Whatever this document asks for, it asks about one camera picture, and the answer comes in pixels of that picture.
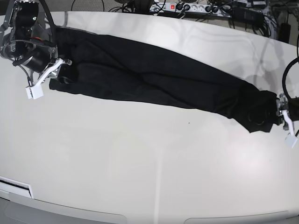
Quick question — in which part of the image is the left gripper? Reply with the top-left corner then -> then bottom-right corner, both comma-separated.
276,93 -> 299,135

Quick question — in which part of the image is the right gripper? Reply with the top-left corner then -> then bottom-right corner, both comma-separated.
25,50 -> 71,87

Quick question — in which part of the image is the black t-shirt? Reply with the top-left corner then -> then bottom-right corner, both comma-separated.
50,28 -> 279,133

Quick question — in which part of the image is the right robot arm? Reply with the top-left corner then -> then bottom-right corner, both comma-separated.
0,0 -> 72,84

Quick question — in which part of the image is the black box on floor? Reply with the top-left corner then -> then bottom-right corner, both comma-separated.
278,23 -> 291,43

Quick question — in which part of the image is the black power adapter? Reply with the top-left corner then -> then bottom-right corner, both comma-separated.
233,7 -> 264,26

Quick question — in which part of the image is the white power strip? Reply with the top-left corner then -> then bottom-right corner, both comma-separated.
149,2 -> 231,18

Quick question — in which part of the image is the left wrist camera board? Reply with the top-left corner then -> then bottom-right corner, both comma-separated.
285,133 -> 298,148

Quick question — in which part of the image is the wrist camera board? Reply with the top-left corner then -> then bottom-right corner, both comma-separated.
285,133 -> 298,148
26,85 -> 43,99

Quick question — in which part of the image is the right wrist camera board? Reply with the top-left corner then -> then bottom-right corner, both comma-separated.
26,85 -> 43,99

